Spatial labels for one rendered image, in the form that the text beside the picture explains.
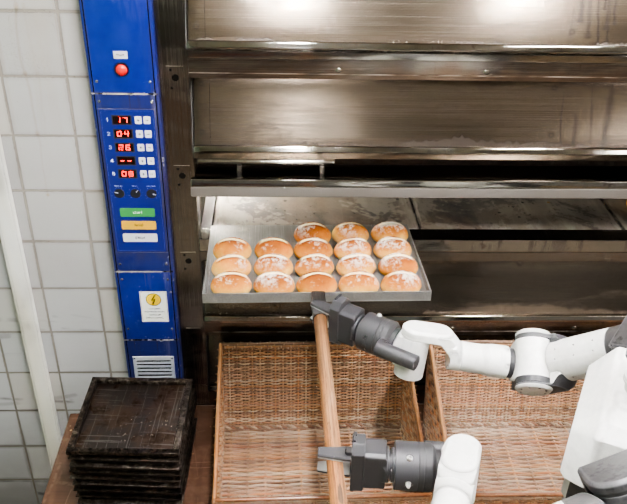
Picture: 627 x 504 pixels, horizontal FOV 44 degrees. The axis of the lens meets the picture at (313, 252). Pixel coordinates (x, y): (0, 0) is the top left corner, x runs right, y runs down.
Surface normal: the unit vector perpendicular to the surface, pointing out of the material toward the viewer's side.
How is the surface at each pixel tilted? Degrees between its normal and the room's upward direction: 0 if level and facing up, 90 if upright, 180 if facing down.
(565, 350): 58
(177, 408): 0
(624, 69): 90
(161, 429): 0
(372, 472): 91
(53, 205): 90
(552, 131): 70
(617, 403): 0
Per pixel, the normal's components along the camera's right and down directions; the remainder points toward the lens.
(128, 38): 0.04, 0.53
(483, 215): 0.03, -0.85
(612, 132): 0.04, 0.21
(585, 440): -0.94, 0.08
